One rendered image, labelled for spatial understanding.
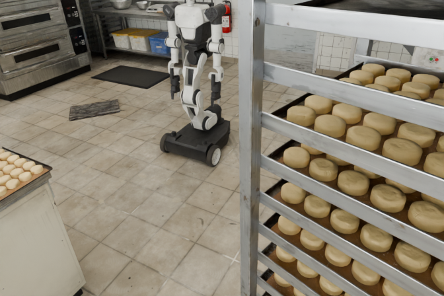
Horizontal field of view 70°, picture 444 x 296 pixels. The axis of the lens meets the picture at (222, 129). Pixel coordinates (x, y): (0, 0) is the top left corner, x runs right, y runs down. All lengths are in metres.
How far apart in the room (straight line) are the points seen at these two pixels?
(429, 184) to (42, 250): 1.71
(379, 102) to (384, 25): 0.09
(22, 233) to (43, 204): 0.14
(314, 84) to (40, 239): 1.59
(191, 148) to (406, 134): 2.51
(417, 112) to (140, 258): 2.09
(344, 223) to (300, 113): 0.21
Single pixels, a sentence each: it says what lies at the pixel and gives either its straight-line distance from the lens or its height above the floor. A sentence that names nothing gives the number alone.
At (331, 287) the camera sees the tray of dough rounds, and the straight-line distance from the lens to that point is 0.77.
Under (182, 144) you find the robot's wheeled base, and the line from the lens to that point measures 3.00.
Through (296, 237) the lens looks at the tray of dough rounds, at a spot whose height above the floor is 1.22.
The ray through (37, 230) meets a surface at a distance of 1.81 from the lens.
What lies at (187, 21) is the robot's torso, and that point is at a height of 1.26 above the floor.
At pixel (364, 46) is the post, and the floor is 1.54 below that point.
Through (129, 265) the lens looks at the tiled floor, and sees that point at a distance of 2.33.
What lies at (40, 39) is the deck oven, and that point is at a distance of 5.43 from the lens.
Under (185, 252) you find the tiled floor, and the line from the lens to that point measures 2.31.
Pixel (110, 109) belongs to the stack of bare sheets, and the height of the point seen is 0.02.
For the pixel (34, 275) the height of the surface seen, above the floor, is 0.42.
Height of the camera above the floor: 1.77
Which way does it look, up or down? 30 degrees down
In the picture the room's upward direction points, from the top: 2 degrees counter-clockwise
